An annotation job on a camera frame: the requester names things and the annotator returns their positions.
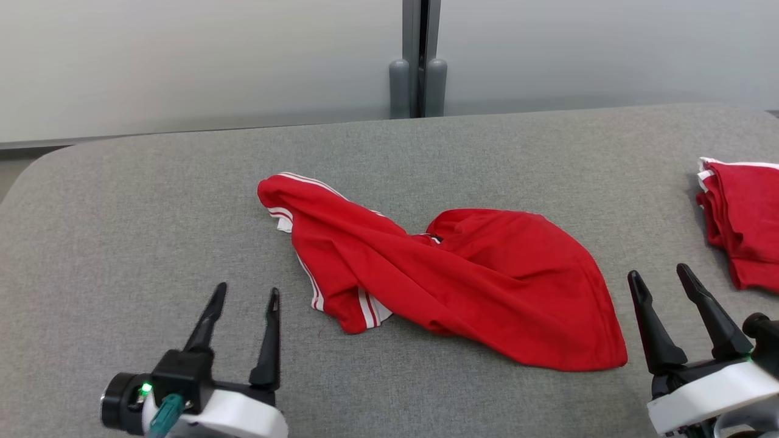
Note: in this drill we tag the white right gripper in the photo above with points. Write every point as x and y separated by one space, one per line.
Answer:
712 395

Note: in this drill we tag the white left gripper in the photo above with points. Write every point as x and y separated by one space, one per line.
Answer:
237 417

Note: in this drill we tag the red shorts white stripes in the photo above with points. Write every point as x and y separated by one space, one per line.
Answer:
748 219

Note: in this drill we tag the red white polo shirt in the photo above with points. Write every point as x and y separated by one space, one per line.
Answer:
487 280

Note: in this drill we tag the grey fabric covered platform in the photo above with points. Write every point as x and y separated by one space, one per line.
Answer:
152 213

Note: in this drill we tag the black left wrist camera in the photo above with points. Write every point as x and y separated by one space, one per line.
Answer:
182 374

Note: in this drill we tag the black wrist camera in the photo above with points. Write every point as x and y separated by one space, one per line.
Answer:
182 374
765 337

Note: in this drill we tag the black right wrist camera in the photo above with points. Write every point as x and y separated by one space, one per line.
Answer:
765 337

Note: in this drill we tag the grey wall baseboard strip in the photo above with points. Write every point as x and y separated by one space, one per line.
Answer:
182 132

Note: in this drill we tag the grey rounded post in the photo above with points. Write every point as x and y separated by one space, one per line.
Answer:
399 91
436 91

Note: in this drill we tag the dark grey door frame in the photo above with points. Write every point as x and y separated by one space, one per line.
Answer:
421 30

